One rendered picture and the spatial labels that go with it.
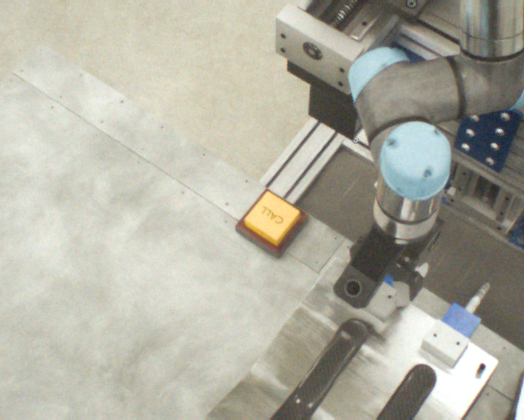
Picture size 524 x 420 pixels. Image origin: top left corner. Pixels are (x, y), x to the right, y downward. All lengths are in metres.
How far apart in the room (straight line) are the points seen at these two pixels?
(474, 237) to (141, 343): 0.96
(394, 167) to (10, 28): 1.84
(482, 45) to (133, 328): 0.67
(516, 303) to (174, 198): 0.87
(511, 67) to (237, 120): 1.48
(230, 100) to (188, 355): 1.23
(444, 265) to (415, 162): 1.14
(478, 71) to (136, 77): 1.60
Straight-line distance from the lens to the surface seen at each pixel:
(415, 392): 1.58
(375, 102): 1.34
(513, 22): 1.34
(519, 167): 1.88
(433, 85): 1.36
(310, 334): 1.59
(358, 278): 1.44
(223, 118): 2.79
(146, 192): 1.79
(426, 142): 1.29
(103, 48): 2.92
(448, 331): 1.58
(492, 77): 1.37
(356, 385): 1.57
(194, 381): 1.66
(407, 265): 1.46
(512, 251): 2.44
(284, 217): 1.72
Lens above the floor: 2.37
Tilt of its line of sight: 62 degrees down
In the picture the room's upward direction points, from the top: 1 degrees counter-clockwise
